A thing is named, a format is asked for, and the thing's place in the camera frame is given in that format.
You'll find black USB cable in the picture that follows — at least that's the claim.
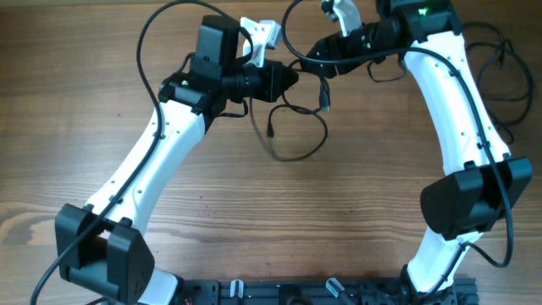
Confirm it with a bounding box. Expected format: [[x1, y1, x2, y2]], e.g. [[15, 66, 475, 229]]
[[461, 20, 534, 146], [247, 58, 332, 164]]

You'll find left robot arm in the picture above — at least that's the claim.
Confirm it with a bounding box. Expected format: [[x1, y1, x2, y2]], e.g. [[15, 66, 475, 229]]
[[55, 15, 298, 304]]

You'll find right camera cable black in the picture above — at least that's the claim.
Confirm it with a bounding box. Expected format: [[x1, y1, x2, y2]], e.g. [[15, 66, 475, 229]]
[[280, 0, 516, 297]]

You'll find camera cable black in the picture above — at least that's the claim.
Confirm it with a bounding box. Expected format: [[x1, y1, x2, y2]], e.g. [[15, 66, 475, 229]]
[[29, 0, 255, 305], [280, 0, 516, 297]]

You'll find left camera cable black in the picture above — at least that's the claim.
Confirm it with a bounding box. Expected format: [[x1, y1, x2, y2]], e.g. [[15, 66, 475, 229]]
[[29, 0, 255, 305]]

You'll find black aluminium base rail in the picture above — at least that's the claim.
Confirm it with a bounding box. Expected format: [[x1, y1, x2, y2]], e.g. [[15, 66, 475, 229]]
[[177, 277, 479, 305]]

